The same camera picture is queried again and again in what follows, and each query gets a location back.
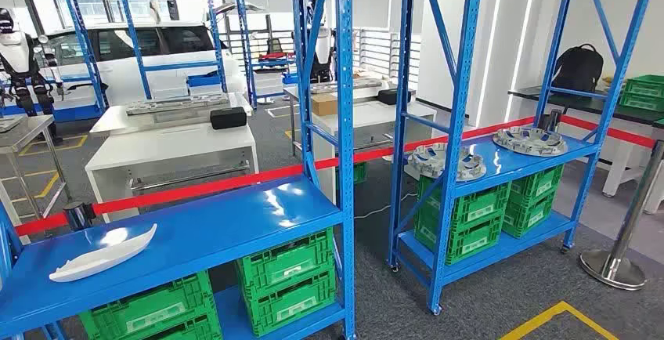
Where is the white plastic car part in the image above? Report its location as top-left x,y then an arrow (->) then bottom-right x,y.
49,223 -> 158,284

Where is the blue metal shelf rack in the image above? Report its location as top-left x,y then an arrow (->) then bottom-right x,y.
0,0 -> 357,340
386,0 -> 661,316
115,0 -> 229,101
233,0 -> 314,109
0,0 -> 111,123

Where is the cardboard box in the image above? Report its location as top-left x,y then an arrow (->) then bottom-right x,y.
311,92 -> 340,118

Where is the white table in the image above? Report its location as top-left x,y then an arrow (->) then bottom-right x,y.
310,99 -> 438,204
84,121 -> 260,225

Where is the long silver metal panel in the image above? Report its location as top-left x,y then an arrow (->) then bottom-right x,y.
125,93 -> 231,117
309,77 -> 384,96

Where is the black case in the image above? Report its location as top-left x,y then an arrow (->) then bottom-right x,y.
209,107 -> 248,131
376,87 -> 417,107

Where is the white black humanoid robot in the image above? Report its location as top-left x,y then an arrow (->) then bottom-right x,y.
305,25 -> 336,85
0,6 -> 66,144

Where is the silver wheel hubcap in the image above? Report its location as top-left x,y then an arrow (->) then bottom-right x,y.
491,126 -> 569,158
406,142 -> 488,183

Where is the white slatted railing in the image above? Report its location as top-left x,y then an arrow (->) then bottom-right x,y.
352,27 -> 423,91

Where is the black red chair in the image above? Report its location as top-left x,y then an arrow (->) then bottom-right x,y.
258,37 -> 296,67

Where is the red barrier belt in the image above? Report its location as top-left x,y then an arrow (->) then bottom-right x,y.
88,115 -> 538,219
560,114 -> 659,150
13,212 -> 70,238

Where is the white car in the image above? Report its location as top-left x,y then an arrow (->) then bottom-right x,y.
31,20 -> 248,109

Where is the black backpack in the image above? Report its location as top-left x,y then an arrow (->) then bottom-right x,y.
550,43 -> 604,95

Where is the green top bench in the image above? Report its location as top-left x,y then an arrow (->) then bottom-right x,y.
507,85 -> 664,214

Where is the white floor cable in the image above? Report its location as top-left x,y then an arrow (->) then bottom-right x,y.
355,192 -> 406,221

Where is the black barrier post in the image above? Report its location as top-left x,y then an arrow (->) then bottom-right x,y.
63,201 -> 98,233
536,109 -> 565,134

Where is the chrome stanchion post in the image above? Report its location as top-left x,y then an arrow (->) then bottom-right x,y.
579,139 -> 664,292

